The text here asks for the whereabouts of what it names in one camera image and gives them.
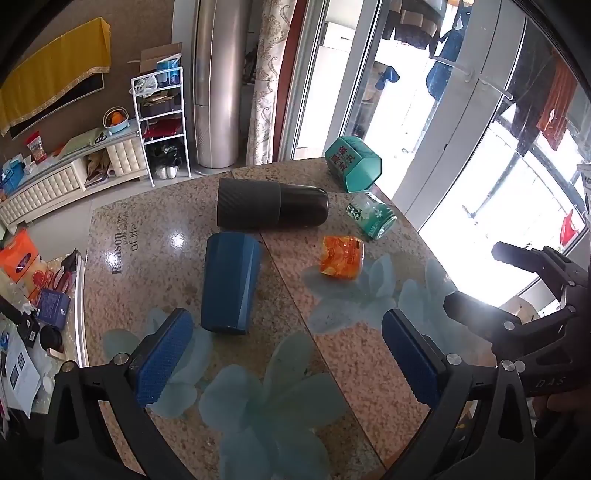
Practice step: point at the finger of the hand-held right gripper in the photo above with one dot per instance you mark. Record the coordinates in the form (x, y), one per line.
(475, 310)
(531, 259)

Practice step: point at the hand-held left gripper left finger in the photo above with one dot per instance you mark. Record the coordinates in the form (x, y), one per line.
(162, 354)

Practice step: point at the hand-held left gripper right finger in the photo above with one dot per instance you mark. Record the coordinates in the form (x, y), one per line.
(410, 360)

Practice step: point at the blue faceted cup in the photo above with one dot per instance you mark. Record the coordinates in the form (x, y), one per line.
(230, 282)

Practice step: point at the person's right hand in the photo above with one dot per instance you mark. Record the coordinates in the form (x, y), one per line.
(561, 408)

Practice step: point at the black round container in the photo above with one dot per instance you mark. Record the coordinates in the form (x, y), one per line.
(51, 339)

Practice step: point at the small dark blue box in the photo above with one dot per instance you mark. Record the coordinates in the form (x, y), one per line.
(53, 308)

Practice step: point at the orange snack packet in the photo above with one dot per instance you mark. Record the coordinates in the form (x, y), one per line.
(343, 256)

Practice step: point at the hanging orange garment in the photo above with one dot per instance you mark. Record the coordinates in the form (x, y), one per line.
(556, 108)

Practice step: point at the hanging black garment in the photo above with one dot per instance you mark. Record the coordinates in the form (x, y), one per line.
(526, 97)

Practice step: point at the pair of white shoes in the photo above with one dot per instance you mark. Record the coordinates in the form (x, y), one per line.
(167, 171)

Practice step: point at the black insulated tumbler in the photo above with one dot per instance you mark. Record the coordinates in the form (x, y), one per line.
(270, 204)

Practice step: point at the green hexagonal tin box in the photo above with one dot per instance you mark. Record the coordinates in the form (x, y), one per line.
(353, 164)

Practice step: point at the white tufted television cabinet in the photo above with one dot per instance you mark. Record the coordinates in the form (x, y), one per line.
(55, 182)

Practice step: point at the hanging blue garment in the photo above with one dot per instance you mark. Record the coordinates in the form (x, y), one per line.
(444, 69)

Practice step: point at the red cloth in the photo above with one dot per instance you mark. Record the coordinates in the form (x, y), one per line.
(161, 128)

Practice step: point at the green cloth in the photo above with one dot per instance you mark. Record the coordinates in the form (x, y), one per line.
(83, 142)

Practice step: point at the blue fruit basket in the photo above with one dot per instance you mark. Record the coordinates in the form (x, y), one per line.
(115, 123)

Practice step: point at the light blue tissue box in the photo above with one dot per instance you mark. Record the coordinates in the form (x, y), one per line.
(11, 173)

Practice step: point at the red snack bag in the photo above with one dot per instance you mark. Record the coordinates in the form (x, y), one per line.
(37, 148)

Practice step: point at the white plastic bag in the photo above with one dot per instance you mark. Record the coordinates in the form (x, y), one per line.
(145, 85)

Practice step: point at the black television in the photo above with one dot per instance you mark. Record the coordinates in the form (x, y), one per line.
(60, 99)

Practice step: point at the silver tower air conditioner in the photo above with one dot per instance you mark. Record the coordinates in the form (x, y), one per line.
(217, 83)

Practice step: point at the blue tissue pack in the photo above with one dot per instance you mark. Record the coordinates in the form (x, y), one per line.
(168, 69)

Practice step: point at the patterned beige curtain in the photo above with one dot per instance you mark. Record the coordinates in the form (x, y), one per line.
(268, 83)

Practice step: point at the open cardboard box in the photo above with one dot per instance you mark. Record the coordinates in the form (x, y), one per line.
(152, 57)

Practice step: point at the yellow fringed cloth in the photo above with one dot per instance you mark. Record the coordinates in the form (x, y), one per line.
(51, 74)

